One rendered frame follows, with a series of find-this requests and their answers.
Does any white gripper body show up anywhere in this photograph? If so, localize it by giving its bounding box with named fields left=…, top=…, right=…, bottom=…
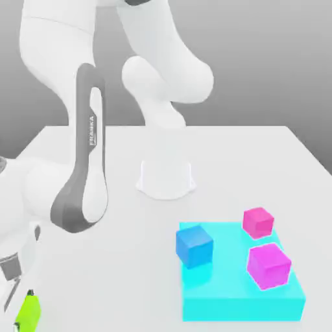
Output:
left=0, top=275, right=30, bottom=332

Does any small green cube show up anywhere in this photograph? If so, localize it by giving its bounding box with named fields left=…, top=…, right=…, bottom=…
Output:
left=14, top=294, right=42, bottom=332

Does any small blue cube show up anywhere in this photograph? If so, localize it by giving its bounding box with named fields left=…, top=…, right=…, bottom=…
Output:
left=175, top=224, right=214, bottom=270

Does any small pink cube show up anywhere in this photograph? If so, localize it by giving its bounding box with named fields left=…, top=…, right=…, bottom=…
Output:
left=242, top=206, right=276, bottom=240

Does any small magenta cube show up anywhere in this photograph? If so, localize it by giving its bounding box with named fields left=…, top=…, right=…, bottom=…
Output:
left=246, top=243, right=292, bottom=291

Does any large cyan box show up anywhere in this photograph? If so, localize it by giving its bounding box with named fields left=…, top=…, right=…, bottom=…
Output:
left=178, top=221, right=307, bottom=323

